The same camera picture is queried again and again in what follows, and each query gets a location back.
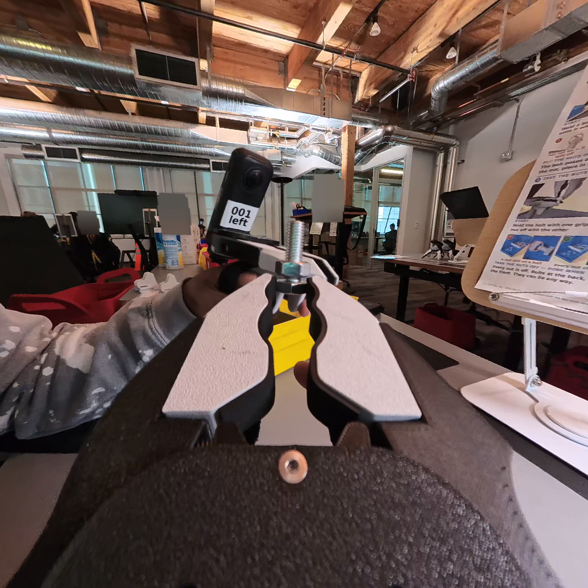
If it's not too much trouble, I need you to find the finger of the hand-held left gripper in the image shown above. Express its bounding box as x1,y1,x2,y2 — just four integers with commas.
256,240,296,316
304,254,341,286

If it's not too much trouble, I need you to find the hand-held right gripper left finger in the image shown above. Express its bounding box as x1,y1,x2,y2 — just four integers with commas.
162,273,276,436

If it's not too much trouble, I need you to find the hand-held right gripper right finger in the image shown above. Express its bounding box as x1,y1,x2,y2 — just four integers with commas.
307,277,422,422

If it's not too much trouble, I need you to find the silver hex bolt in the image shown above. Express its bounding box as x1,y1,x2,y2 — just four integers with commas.
279,220,307,309

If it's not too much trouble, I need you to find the yellow plastic bin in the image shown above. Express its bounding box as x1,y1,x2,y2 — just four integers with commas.
268,299,314,375

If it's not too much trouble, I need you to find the person's left forearm grey sleeve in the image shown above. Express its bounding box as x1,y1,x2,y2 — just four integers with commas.
0,282,197,440

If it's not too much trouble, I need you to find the person's left hand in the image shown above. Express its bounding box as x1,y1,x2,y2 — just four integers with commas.
183,264,313,320

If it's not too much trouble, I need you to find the black floor lamp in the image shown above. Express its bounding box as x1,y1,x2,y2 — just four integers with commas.
272,176,291,245

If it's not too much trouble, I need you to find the black standing desk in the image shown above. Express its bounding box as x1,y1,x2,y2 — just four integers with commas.
291,207,368,282

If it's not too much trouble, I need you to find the white cardboard box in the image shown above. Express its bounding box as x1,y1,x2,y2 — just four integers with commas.
181,225,202,266

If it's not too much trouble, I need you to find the red fabric bin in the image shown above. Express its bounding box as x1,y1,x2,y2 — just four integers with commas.
415,302,477,351
547,347,588,401

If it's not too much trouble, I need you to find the long wooden desk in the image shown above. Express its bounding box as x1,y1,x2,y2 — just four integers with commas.
371,254,511,332

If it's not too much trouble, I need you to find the blue white wipes canister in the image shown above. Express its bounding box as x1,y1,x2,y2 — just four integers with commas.
163,234,185,271

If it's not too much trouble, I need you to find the black monitor screen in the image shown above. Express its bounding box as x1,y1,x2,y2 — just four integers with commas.
97,190,159,236

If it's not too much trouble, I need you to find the white air vent grille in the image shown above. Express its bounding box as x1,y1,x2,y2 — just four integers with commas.
131,43,203,91

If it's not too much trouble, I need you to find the black tilted screen panel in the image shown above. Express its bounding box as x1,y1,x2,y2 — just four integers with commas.
439,186,489,220

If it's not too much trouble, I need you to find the red tote bag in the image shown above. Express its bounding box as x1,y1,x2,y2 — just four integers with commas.
7,268,141,328

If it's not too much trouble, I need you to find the black angled panel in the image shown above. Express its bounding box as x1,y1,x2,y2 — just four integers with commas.
0,215,86,304

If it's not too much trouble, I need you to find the printed instruction sheet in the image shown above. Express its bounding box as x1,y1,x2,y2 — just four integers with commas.
475,69,588,304

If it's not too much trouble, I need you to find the wooden post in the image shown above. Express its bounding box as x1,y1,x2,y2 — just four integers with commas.
341,124,358,208

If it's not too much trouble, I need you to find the silver ventilation duct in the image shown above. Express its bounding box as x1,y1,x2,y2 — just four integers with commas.
0,32,396,136

